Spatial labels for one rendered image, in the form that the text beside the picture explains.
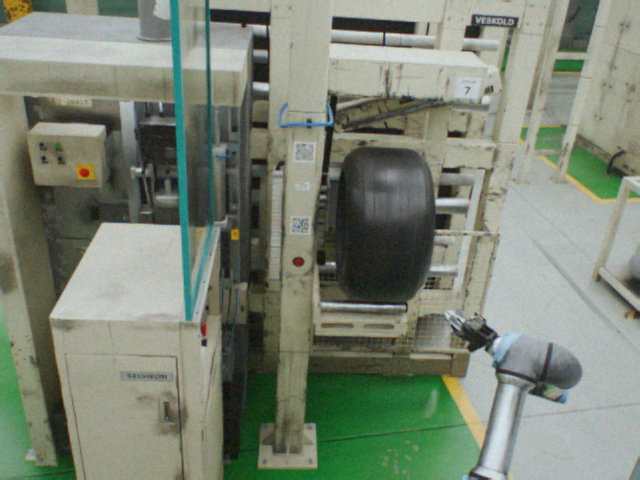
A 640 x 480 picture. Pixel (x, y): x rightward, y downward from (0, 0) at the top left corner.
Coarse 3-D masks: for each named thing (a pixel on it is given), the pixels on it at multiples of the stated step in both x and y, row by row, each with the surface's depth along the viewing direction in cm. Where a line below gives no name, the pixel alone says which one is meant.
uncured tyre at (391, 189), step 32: (352, 160) 231; (384, 160) 227; (416, 160) 229; (352, 192) 221; (384, 192) 218; (416, 192) 219; (352, 224) 219; (384, 224) 216; (416, 224) 217; (352, 256) 221; (384, 256) 218; (416, 256) 219; (352, 288) 230; (384, 288) 227; (416, 288) 229
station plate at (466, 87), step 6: (462, 78) 238; (468, 78) 238; (474, 78) 238; (480, 78) 238; (456, 84) 239; (462, 84) 239; (468, 84) 239; (474, 84) 239; (456, 90) 240; (462, 90) 240; (468, 90) 240; (474, 90) 240; (456, 96) 241; (462, 96) 241; (468, 96) 241; (474, 96) 241
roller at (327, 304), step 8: (328, 304) 244; (336, 304) 245; (344, 304) 245; (352, 304) 245; (360, 304) 245; (368, 304) 246; (376, 304) 246; (384, 304) 246; (392, 304) 247; (400, 304) 247; (384, 312) 247; (392, 312) 247; (400, 312) 247
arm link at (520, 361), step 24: (504, 336) 182; (528, 336) 183; (504, 360) 179; (528, 360) 177; (504, 384) 178; (528, 384) 177; (504, 408) 176; (504, 432) 174; (480, 456) 175; (504, 456) 172
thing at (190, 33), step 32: (192, 0) 155; (192, 32) 157; (192, 64) 159; (192, 96) 161; (192, 128) 163; (192, 160) 165; (192, 192) 168; (192, 224) 170; (192, 256) 172; (192, 288) 175
